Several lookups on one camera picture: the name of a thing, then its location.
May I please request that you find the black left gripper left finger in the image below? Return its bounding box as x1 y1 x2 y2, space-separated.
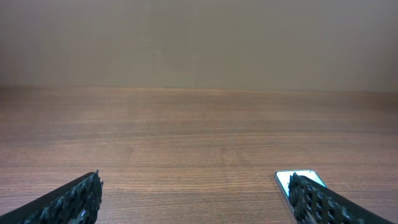
1 171 103 224

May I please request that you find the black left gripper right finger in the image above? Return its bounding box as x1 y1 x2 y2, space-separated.
288 173 392 224

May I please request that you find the blue-screen Galaxy smartphone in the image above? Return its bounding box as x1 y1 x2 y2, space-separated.
274 169 327 212

